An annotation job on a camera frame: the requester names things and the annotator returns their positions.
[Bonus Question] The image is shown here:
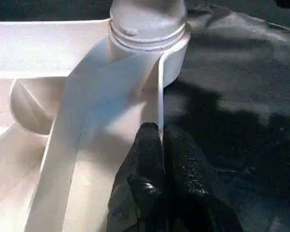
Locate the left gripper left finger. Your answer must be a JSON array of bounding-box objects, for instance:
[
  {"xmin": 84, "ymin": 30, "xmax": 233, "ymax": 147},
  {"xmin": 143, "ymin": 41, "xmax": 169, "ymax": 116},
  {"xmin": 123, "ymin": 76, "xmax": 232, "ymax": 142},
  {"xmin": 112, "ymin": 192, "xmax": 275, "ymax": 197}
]
[{"xmin": 105, "ymin": 122, "xmax": 167, "ymax": 232}]

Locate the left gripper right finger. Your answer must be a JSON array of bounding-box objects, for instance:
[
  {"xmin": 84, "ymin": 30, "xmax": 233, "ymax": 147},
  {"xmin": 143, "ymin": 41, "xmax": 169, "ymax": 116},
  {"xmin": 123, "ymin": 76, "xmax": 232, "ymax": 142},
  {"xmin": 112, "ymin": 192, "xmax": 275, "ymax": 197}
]
[{"xmin": 162, "ymin": 126, "xmax": 243, "ymax": 232}]

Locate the white plastic table leg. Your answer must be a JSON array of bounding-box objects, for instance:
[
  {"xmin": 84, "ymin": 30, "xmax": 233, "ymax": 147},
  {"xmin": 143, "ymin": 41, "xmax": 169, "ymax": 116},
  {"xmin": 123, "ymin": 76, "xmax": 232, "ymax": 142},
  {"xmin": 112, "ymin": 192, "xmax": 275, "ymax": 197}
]
[{"xmin": 109, "ymin": 0, "xmax": 189, "ymax": 52}]

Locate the white plastic table top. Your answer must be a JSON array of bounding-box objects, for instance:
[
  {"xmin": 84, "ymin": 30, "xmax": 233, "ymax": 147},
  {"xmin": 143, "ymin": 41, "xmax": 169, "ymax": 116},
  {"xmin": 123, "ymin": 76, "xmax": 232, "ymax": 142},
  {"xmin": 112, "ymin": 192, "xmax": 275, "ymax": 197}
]
[{"xmin": 0, "ymin": 18, "xmax": 192, "ymax": 232}]

